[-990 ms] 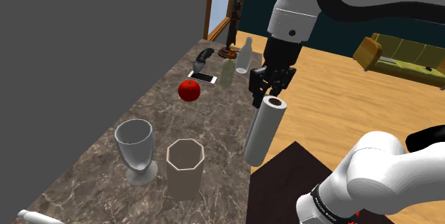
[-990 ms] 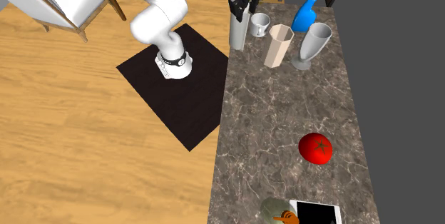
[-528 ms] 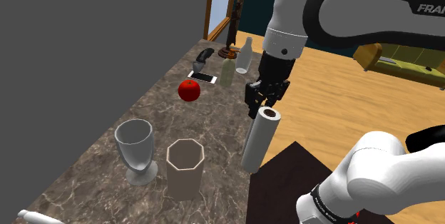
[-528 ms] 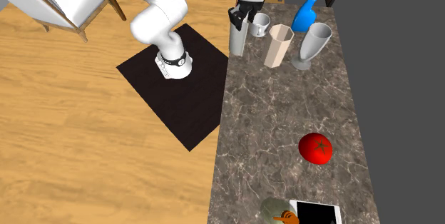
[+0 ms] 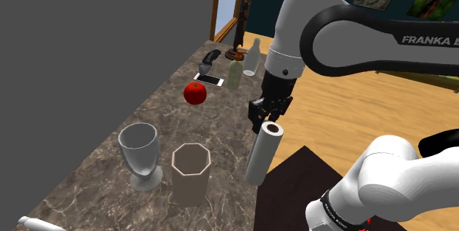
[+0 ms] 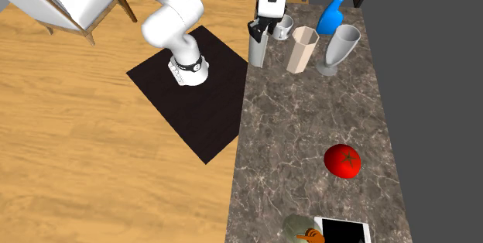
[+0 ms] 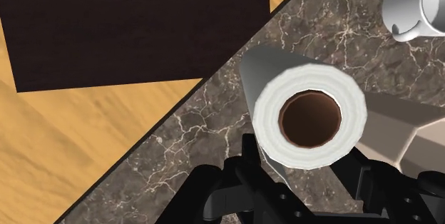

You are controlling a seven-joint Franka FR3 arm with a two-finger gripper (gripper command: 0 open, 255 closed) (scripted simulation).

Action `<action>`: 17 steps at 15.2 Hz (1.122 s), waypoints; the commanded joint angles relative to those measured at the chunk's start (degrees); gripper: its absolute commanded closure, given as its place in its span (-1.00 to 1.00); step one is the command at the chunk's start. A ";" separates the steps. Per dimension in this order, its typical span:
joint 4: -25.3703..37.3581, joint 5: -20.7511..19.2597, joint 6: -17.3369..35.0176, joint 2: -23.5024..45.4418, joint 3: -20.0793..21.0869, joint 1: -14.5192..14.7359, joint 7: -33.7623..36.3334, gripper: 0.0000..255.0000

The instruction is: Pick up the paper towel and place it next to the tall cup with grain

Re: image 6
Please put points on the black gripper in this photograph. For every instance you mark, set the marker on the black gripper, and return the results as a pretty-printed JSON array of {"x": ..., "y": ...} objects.
[{"x": 258, "y": 30}]

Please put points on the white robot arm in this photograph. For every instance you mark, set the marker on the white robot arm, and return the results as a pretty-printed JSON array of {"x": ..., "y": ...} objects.
[{"x": 169, "y": 16}]

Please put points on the tall grey square vase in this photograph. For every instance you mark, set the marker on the tall grey square vase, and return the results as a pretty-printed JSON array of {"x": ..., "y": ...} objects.
[{"x": 258, "y": 51}]

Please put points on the grey mug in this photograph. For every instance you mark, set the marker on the grey mug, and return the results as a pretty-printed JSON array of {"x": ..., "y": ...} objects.
[{"x": 283, "y": 31}]

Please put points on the beige hexagonal vase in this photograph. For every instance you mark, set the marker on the beige hexagonal vase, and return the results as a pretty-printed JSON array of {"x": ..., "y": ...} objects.
[{"x": 300, "y": 51}]

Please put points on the blue spray bottle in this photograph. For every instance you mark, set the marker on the blue spray bottle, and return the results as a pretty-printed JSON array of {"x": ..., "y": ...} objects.
[{"x": 330, "y": 17}]

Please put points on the grey footed glass vase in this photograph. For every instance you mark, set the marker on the grey footed glass vase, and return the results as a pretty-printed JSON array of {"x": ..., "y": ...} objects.
[{"x": 339, "y": 48}]

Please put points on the dark robot stand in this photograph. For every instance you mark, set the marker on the dark robot stand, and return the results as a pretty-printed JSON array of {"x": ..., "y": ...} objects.
[{"x": 203, "y": 114}]

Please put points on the red tomato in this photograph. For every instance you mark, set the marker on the red tomato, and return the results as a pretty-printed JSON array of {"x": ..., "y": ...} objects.
[{"x": 341, "y": 161}]

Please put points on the green glass jar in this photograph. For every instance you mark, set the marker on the green glass jar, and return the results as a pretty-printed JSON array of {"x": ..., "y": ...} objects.
[{"x": 296, "y": 225}]

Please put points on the orange brown figure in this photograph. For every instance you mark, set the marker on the orange brown figure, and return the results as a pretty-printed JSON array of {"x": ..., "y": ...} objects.
[{"x": 314, "y": 236}]

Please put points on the white tablet with black screen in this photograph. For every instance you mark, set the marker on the white tablet with black screen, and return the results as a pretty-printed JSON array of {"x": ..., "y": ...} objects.
[{"x": 343, "y": 231}]

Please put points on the wooden chair with white cushion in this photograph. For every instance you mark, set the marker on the wooden chair with white cushion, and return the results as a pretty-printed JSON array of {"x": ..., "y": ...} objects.
[{"x": 34, "y": 6}]

